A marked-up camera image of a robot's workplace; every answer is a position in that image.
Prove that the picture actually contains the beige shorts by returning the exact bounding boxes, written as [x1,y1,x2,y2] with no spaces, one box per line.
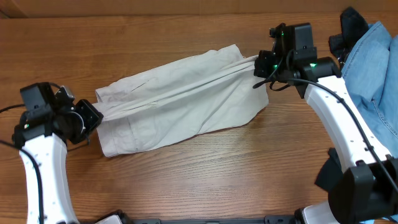
[95,45,269,157]

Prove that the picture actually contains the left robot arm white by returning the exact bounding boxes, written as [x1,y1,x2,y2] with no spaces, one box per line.
[12,82,103,223]

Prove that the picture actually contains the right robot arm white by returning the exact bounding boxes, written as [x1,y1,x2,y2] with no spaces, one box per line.
[254,23,397,223]

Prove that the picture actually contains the blue denim jeans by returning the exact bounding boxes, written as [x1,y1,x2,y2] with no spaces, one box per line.
[342,22,397,157]

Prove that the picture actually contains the black garment near base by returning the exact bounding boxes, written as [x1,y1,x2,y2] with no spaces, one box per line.
[315,147,343,192]

